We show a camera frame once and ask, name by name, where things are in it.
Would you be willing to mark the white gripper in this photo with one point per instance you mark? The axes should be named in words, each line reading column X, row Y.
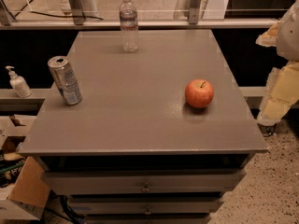
column 290, row 34

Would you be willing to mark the silver blue redbull can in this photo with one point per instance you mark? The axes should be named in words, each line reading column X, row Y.
column 65, row 79

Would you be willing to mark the red apple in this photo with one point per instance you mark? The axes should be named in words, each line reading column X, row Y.
column 199, row 93

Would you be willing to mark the grey drawer cabinet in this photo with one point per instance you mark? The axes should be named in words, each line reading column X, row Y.
column 133, row 116

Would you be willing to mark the clear plastic water bottle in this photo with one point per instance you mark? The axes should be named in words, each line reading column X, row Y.
column 129, row 25

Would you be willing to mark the top grey drawer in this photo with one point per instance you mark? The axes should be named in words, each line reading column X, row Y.
column 143, row 182

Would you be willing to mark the grey drawer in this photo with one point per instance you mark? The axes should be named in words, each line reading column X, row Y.
column 143, row 182
column 147, row 205

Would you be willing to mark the middle grey drawer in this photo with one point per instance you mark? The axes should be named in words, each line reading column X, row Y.
column 147, row 205

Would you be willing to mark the white pump sanitizer bottle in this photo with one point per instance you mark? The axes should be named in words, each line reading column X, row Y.
column 18, row 83

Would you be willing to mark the open cardboard box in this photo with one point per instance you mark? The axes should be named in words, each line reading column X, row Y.
column 26, row 197

